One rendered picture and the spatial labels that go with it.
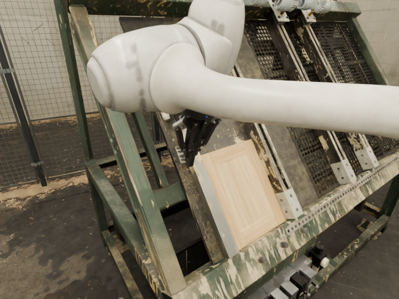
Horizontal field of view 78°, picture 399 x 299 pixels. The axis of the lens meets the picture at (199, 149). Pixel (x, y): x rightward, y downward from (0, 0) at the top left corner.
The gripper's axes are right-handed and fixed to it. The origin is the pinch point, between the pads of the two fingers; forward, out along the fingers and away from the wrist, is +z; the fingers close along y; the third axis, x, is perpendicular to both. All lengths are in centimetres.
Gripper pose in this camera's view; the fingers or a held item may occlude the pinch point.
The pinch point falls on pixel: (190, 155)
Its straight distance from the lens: 70.8
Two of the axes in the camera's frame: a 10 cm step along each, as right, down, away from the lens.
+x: 4.0, 7.2, -5.7
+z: -1.5, 6.6, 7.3
